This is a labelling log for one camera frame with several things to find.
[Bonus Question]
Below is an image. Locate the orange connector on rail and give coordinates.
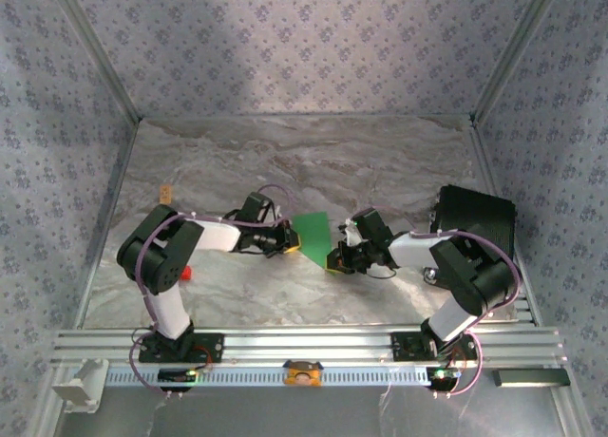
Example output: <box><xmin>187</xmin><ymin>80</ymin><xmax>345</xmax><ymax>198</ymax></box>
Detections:
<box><xmin>283</xmin><ymin>359</ymin><xmax>323</xmax><ymax>388</ymax></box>

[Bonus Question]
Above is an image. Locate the black ribbed box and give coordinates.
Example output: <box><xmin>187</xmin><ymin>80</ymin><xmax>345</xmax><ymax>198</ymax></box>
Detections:
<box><xmin>429</xmin><ymin>184</ymin><xmax>518</xmax><ymax>262</ymax></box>

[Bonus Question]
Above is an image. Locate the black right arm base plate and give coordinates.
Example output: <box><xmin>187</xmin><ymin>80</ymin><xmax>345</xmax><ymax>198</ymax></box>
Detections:
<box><xmin>389</xmin><ymin>331</ymin><xmax>479</xmax><ymax>362</ymax></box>

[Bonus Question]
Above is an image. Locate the black flat bar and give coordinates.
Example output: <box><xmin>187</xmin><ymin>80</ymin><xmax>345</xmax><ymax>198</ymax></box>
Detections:
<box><xmin>492</xmin><ymin>368</ymin><xmax>570</xmax><ymax>389</ymax></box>

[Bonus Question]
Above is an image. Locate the aluminium side rail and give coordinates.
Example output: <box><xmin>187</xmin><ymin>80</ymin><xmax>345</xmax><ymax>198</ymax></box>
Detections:
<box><xmin>72</xmin><ymin>120</ymin><xmax>144</xmax><ymax>329</ymax></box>
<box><xmin>467</xmin><ymin>116</ymin><xmax>543</xmax><ymax>327</ymax></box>

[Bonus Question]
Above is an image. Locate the aluminium frame post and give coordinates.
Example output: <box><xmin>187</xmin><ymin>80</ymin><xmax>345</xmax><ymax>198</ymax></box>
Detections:
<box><xmin>47</xmin><ymin>0</ymin><xmax>144</xmax><ymax>124</ymax></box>
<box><xmin>471</xmin><ymin>0</ymin><xmax>567</xmax><ymax>124</ymax></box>

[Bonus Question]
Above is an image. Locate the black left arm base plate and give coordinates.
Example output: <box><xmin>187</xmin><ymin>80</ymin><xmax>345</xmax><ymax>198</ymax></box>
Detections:
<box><xmin>137</xmin><ymin>332</ymin><xmax>225</xmax><ymax>365</ymax></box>

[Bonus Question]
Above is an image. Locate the thin black right gripper cable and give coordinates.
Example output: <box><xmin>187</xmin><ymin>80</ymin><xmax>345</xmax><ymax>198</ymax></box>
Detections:
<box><xmin>367</xmin><ymin>260</ymin><xmax>399</xmax><ymax>279</ymax></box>

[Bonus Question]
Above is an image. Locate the slotted grey cable duct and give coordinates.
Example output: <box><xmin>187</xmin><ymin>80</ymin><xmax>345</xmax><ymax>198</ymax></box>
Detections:
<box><xmin>104</xmin><ymin>364</ymin><xmax>431</xmax><ymax>389</ymax></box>

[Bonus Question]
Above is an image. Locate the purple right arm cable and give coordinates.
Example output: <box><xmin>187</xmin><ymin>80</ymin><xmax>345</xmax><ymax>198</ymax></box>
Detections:
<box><xmin>368</xmin><ymin>205</ymin><xmax>523</xmax><ymax>399</ymax></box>

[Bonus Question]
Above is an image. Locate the green paper sheet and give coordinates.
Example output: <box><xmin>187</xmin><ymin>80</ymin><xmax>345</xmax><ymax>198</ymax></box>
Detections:
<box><xmin>290</xmin><ymin>211</ymin><xmax>334</xmax><ymax>270</ymax></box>

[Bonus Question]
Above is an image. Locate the red left arm power wire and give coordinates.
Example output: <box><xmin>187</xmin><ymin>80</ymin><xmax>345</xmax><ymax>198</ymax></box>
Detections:
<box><xmin>192</xmin><ymin>345</ymin><xmax>214</xmax><ymax>371</ymax></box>

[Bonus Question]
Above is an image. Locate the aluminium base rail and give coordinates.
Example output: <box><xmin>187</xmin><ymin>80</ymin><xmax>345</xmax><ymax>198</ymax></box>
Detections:
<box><xmin>49</xmin><ymin>327</ymin><xmax>569</xmax><ymax>367</ymax></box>

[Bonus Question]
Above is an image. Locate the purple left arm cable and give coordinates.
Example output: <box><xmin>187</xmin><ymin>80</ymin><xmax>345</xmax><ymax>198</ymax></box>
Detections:
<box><xmin>128</xmin><ymin>183</ymin><xmax>298</xmax><ymax>401</ymax></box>

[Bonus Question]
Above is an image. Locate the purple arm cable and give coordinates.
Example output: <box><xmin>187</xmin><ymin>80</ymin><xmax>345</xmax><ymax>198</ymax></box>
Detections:
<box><xmin>128</xmin><ymin>183</ymin><xmax>298</xmax><ymax>401</ymax></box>
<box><xmin>368</xmin><ymin>205</ymin><xmax>523</xmax><ymax>399</ymax></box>

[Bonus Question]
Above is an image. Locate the white plastic bracket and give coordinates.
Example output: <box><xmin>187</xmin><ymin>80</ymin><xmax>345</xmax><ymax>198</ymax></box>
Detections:
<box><xmin>50</xmin><ymin>359</ymin><xmax>109</xmax><ymax>414</ymax></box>

